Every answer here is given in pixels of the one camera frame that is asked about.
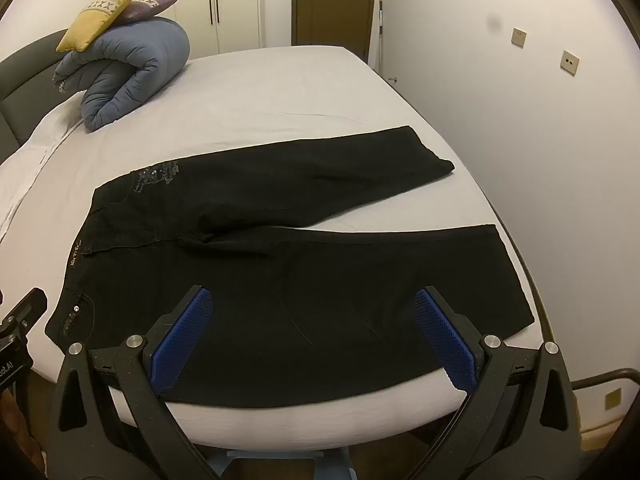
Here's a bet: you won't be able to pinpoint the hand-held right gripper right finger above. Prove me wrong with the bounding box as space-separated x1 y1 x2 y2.
406 286 583 480

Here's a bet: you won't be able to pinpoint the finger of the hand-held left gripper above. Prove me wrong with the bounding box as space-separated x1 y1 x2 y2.
12 287 49 333

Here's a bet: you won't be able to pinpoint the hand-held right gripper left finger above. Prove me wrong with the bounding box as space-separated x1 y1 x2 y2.
50 284 222 480

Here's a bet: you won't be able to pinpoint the black pants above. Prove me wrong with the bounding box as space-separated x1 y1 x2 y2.
45 126 536 408

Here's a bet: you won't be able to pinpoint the white pillow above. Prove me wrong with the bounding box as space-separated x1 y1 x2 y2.
0 92 83 241

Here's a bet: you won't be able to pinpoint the dark grey headboard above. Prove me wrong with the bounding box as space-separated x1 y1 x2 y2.
0 29 83 166

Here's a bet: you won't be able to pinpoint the blue folded duvet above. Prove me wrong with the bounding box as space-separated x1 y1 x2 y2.
52 16 192 133

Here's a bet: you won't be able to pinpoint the yellow cushion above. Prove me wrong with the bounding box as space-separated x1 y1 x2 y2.
56 0 151 53

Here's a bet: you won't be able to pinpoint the purple cushion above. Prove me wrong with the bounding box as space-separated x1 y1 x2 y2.
117 0 180 24

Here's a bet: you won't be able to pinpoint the cream wardrobe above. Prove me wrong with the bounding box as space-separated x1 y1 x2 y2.
103 0 293 57

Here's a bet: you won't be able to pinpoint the brown door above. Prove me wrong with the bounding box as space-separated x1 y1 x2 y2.
292 0 377 68

